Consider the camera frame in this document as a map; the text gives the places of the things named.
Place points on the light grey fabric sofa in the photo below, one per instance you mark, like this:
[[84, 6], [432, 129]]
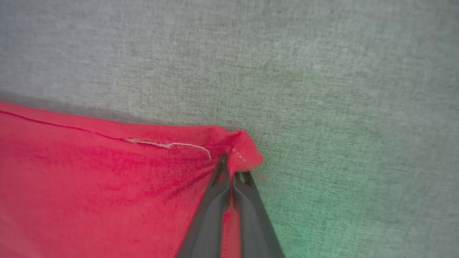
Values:
[[287, 53]]

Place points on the red jersey with white stripes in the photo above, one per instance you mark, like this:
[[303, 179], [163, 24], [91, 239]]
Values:
[[89, 179]]

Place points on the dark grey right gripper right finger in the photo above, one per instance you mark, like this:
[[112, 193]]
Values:
[[256, 225]]

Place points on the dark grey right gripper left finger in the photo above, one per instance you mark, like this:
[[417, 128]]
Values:
[[209, 218]]

